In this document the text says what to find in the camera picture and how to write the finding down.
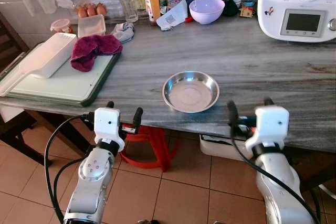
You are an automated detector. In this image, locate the red plastic stool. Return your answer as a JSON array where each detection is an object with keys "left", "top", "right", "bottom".
[{"left": 120, "top": 123, "right": 180, "bottom": 173}]

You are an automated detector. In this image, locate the white paper with code print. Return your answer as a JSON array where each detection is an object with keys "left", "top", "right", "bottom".
[{"left": 156, "top": 0, "right": 190, "bottom": 31}]

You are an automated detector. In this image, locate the grey crumpled cloth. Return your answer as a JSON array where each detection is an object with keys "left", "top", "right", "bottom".
[{"left": 111, "top": 22, "right": 135, "bottom": 44}]

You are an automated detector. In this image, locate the white green-edged cutting board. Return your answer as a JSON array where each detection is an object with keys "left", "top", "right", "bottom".
[{"left": 0, "top": 43, "right": 122, "bottom": 108}]

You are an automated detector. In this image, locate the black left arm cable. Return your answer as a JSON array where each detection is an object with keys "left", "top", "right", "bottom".
[{"left": 44, "top": 113, "right": 96, "bottom": 224}]

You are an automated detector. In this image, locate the clear drinking glass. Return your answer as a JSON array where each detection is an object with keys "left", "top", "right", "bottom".
[{"left": 115, "top": 0, "right": 140, "bottom": 24}]

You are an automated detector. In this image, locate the maroon cloth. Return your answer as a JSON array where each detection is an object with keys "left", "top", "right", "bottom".
[{"left": 70, "top": 35, "right": 124, "bottom": 72}]

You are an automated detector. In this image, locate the orange sauce bottle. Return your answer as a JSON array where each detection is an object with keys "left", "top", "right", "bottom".
[{"left": 143, "top": 0, "right": 162, "bottom": 26}]

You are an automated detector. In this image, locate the round steel plate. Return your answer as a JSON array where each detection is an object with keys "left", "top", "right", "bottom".
[{"left": 162, "top": 71, "right": 221, "bottom": 113}]

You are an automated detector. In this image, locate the white oblong plastic container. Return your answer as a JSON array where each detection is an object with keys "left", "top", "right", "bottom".
[{"left": 18, "top": 33, "right": 78, "bottom": 79}]

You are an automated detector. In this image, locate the clear plastic food box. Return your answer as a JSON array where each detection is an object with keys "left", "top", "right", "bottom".
[{"left": 77, "top": 14, "right": 107, "bottom": 38}]

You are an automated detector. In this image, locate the lilac plastic bowl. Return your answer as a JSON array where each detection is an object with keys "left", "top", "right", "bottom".
[{"left": 189, "top": 0, "right": 226, "bottom": 25}]

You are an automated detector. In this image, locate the black pouch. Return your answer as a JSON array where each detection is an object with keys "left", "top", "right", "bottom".
[{"left": 220, "top": 0, "right": 240, "bottom": 17}]

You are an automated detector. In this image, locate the white kitchen machine with display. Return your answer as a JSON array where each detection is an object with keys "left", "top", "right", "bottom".
[{"left": 257, "top": 0, "right": 336, "bottom": 44}]

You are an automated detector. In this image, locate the white storage box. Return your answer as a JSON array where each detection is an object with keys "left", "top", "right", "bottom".
[{"left": 199, "top": 134, "right": 263, "bottom": 161}]

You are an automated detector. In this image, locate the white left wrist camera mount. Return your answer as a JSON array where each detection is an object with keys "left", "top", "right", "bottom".
[{"left": 93, "top": 107, "right": 125, "bottom": 152}]

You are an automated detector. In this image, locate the small yellow house figure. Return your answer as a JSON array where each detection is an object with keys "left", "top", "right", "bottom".
[{"left": 239, "top": 6, "right": 256, "bottom": 18}]

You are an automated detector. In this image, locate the dark wooden chair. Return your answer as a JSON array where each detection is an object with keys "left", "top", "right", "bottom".
[{"left": 0, "top": 13, "right": 50, "bottom": 167}]

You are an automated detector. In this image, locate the small jar with pink lid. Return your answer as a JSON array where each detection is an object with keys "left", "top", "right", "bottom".
[{"left": 50, "top": 19, "right": 74, "bottom": 34}]

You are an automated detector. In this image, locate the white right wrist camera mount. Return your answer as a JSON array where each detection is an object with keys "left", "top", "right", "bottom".
[{"left": 245, "top": 105, "right": 290, "bottom": 153}]

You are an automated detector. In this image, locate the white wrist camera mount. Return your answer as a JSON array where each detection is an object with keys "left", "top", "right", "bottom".
[
  {"left": 245, "top": 105, "right": 290, "bottom": 153},
  {"left": 93, "top": 107, "right": 125, "bottom": 152}
]

